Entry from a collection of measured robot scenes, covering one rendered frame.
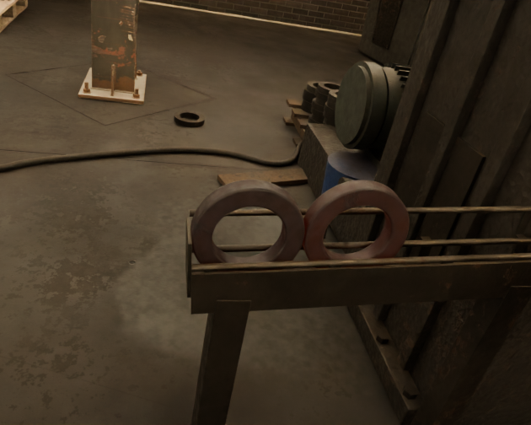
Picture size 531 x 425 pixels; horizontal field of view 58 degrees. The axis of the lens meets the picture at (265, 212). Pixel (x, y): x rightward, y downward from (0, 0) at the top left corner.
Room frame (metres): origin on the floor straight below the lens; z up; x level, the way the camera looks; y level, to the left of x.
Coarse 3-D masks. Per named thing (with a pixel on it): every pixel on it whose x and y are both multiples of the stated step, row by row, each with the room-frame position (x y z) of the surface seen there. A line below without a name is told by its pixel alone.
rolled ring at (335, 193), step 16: (336, 192) 0.68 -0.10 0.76; (352, 192) 0.68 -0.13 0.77; (368, 192) 0.69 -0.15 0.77; (384, 192) 0.69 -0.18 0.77; (320, 208) 0.67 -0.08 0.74; (336, 208) 0.67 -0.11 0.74; (384, 208) 0.70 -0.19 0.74; (400, 208) 0.70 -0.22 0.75; (304, 224) 0.68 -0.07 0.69; (320, 224) 0.67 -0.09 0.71; (384, 224) 0.73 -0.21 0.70; (400, 224) 0.71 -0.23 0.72; (304, 240) 0.67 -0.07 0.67; (320, 240) 0.67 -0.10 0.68; (384, 240) 0.71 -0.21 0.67; (400, 240) 0.71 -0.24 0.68; (320, 256) 0.67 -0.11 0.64; (336, 256) 0.70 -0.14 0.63; (352, 256) 0.71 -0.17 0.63; (368, 256) 0.71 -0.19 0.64; (384, 256) 0.71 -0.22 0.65
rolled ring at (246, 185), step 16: (224, 192) 0.63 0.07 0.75; (240, 192) 0.63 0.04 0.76; (256, 192) 0.64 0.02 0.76; (272, 192) 0.64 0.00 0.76; (208, 208) 0.62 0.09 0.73; (224, 208) 0.62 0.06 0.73; (272, 208) 0.64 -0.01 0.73; (288, 208) 0.65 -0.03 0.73; (192, 224) 0.63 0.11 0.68; (208, 224) 0.62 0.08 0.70; (288, 224) 0.65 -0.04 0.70; (192, 240) 0.61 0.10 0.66; (208, 240) 0.62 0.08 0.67; (288, 240) 0.66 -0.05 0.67; (208, 256) 0.62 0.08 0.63; (224, 256) 0.64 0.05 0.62; (256, 256) 0.67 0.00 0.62; (272, 256) 0.65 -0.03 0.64; (288, 256) 0.66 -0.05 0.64
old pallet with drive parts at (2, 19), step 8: (0, 0) 4.24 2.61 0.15; (8, 0) 4.31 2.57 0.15; (16, 0) 4.41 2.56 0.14; (24, 0) 4.75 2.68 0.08; (0, 8) 3.95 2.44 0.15; (8, 8) 4.24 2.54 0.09; (16, 8) 4.58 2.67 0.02; (24, 8) 4.72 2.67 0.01; (0, 16) 3.83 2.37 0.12; (8, 16) 4.23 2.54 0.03; (16, 16) 4.36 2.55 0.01; (0, 24) 3.81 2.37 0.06; (0, 32) 3.79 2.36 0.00
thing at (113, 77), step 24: (96, 0) 2.91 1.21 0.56; (120, 0) 2.95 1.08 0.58; (96, 24) 2.91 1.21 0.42; (120, 24) 2.95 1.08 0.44; (96, 48) 2.91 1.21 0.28; (120, 48) 2.95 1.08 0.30; (96, 72) 2.91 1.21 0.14; (120, 72) 2.95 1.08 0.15; (96, 96) 2.79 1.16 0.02; (120, 96) 2.87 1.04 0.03
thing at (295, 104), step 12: (312, 84) 2.99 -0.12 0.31; (324, 84) 2.83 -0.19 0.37; (336, 84) 2.85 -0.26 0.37; (312, 96) 2.92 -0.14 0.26; (324, 96) 2.71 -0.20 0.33; (336, 96) 2.49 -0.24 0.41; (300, 108) 3.06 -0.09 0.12; (312, 108) 2.76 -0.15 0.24; (324, 108) 2.53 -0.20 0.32; (288, 120) 3.09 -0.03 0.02; (300, 120) 2.78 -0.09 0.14; (312, 120) 2.73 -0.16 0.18; (324, 120) 2.54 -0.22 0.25; (300, 132) 2.84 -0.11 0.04
